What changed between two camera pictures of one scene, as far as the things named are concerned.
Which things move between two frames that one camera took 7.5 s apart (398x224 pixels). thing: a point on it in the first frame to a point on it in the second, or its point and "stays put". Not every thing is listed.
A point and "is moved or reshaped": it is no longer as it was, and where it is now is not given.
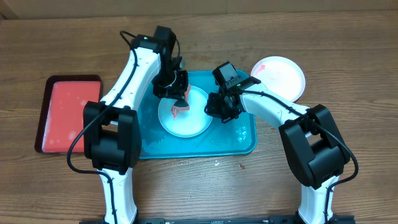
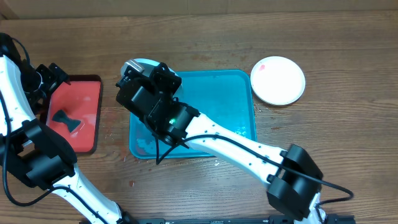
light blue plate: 189,123 is moved or reshaped
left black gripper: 175,93 to 56,76
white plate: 282,74 stays put
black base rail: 218,219 stays put
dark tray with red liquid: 63,113 stays put
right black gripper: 214,111 to 169,81
